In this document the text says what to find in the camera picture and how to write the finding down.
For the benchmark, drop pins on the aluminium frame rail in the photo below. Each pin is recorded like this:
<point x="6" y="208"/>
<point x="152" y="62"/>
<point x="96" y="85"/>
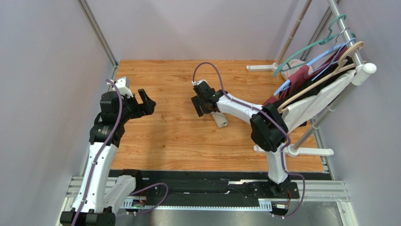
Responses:
<point x="322" y="188"/>

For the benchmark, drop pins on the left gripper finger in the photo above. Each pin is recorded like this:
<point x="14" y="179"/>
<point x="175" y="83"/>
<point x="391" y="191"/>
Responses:
<point x="144" y="96"/>
<point x="148" y="107"/>

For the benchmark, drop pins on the white towel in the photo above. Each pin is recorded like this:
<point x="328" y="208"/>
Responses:
<point x="303" y="110"/>

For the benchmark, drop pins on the green clothes hanger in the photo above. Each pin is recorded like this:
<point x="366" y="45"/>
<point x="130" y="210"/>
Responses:
<point x="323" y="41"/>

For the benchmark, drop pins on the maroon garment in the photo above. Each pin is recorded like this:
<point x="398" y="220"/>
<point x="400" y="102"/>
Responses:
<point x="302" y="78"/>

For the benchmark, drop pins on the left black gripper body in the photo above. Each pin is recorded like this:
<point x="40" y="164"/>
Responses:
<point x="135" y="109"/>

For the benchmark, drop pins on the pink white garment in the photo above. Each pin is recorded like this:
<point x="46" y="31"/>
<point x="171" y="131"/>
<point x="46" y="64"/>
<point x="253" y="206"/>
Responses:
<point x="291" y="67"/>

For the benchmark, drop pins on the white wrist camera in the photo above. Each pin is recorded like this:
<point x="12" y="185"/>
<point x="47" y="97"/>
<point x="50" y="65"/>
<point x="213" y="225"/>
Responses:
<point x="122" y="85"/>
<point x="200" y="83"/>

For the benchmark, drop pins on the blue clothes hanger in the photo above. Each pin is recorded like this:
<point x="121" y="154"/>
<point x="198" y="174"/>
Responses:
<point x="336" y="48"/>

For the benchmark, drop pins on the black garment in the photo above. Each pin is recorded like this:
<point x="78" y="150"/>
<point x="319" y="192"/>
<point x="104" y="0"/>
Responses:
<point x="316" y="87"/>

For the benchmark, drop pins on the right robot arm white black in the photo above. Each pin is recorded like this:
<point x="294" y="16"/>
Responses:
<point x="269" y="132"/>

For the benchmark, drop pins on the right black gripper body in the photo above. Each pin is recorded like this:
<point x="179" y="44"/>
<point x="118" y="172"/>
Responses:
<point x="202" y="100"/>

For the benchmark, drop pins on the beige linen napkin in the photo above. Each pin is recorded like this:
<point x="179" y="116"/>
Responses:
<point x="220" y="119"/>

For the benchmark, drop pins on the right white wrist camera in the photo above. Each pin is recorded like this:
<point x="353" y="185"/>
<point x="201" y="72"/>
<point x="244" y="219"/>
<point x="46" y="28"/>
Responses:
<point x="200" y="83"/>

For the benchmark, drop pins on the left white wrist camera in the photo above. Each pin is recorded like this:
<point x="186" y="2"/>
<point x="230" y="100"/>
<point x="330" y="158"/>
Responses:
<point x="122" y="85"/>

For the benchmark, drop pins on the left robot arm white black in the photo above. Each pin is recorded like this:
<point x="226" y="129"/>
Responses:
<point x="94" y="206"/>

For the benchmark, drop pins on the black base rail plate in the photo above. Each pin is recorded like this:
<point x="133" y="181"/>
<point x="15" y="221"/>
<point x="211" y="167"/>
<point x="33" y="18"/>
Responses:
<point x="206" y="189"/>

